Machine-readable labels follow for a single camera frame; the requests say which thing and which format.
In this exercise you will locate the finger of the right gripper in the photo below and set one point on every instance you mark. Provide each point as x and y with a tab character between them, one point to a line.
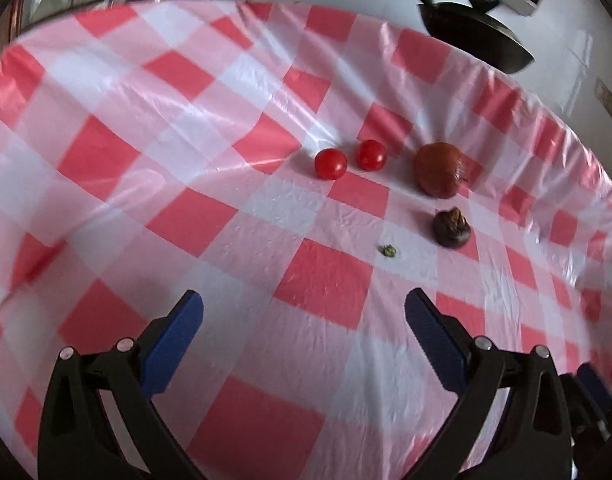
597	389

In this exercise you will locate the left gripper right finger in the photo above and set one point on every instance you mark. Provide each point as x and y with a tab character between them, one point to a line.
533	436

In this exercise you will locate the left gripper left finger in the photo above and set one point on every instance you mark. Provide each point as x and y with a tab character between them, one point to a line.
76	439

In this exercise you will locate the small green stem scrap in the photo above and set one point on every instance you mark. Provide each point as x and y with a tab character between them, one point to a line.
388	251

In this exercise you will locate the brown red passion fruit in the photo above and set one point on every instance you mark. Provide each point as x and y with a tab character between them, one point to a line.
440	169

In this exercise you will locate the red cherry tomato left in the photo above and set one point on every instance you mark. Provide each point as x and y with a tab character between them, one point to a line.
371	155

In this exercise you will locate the red cherry tomato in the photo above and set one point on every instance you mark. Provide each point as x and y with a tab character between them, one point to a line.
371	155
330	164

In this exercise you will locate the red white checkered tablecloth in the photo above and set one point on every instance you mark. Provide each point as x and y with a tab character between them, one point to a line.
150	149

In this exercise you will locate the red cherry tomato front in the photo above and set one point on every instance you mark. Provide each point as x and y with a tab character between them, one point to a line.
330	164

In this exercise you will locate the black frying pan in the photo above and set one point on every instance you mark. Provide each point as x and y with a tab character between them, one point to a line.
470	28

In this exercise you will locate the wall power outlet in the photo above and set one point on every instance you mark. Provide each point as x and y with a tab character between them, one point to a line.
603	95

